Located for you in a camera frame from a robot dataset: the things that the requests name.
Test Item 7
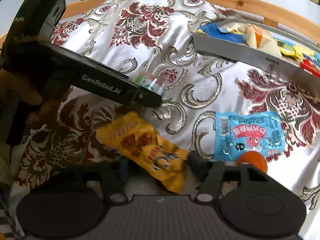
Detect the floral satin sofa cover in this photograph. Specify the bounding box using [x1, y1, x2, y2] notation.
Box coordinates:
[0, 0, 320, 240]

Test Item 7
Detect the yellow snack bar packet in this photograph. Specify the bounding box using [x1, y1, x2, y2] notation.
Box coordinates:
[277, 42, 315, 59]

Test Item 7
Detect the gold candy packet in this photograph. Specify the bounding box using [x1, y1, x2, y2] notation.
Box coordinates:
[96, 112, 189, 193]

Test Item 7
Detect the small orange fruit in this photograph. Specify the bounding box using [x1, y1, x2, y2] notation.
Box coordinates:
[236, 151, 268, 173]

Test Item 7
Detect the round biscuit green label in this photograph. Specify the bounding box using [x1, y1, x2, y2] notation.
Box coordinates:
[132, 70, 166, 95]

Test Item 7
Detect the light blue snack packet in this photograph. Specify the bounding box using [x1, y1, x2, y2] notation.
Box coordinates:
[213, 111, 285, 161]

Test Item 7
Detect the wooden sofa frame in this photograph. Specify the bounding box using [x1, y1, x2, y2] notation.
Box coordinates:
[0, 0, 320, 48]

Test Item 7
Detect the red clear snack packet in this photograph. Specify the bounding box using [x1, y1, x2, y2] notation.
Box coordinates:
[299, 59, 320, 78]

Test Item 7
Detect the grey tray with drawing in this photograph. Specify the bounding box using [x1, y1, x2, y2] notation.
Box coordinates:
[193, 10, 319, 96]

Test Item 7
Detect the orange white bread packet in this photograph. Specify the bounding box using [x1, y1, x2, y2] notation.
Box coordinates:
[241, 24, 281, 57]

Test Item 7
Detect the person left hand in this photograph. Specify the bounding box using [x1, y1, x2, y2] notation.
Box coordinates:
[1, 69, 72, 130]

